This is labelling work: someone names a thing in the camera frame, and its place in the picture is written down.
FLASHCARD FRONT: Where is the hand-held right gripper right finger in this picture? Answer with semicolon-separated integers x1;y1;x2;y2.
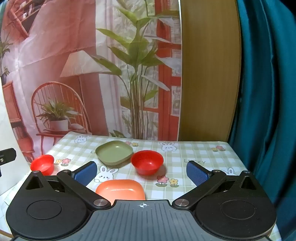
172;161;267;209

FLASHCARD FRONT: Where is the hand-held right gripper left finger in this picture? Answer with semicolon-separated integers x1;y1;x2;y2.
24;161;112;210

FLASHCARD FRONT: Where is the large red bowl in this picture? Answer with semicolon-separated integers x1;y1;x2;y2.
131;150;164;176

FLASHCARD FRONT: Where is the checked rabbit print tablecloth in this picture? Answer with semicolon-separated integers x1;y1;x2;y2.
5;132;284;241

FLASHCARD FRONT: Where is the green square plate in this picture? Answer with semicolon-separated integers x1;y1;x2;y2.
95;141;134;166

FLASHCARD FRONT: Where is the small red bowl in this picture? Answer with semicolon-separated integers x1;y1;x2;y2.
30;155;55;176

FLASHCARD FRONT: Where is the orange square plate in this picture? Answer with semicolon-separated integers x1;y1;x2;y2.
95;179;146;205

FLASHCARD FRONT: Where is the wooden board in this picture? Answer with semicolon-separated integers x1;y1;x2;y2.
179;0;242;142

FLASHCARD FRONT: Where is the teal curtain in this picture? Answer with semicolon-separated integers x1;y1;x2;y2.
228;0;296;241

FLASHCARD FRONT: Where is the printed room scene backdrop cloth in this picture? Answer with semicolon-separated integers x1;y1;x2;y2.
0;0;182;163

